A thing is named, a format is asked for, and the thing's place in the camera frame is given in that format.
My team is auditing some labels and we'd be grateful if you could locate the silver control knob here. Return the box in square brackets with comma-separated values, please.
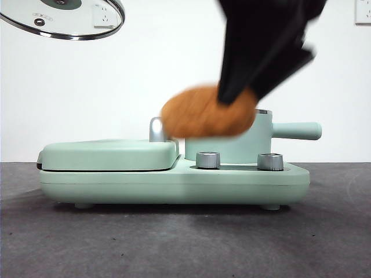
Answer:
[195, 151, 221, 169]
[257, 152, 284, 171]

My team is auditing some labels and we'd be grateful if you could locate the mint green pot with handle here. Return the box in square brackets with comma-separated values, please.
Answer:
[184, 108, 322, 163]

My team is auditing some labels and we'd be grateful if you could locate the mint green griddle cover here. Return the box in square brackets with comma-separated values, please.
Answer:
[36, 138, 180, 171]

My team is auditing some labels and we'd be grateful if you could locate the chrome griddle cover handle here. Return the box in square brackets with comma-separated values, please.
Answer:
[148, 116, 169, 143]

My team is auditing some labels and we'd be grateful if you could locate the brown potato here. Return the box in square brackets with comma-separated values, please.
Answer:
[160, 84, 257, 139]

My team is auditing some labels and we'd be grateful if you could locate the glass lid with green knob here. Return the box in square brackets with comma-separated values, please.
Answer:
[0, 0, 126, 41]

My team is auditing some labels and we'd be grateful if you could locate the white wall power outlet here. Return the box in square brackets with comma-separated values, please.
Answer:
[355, 0, 371, 25]
[92, 4, 121, 29]

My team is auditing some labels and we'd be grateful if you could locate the mint green breakfast maker base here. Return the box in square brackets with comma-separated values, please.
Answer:
[38, 154, 310, 210]

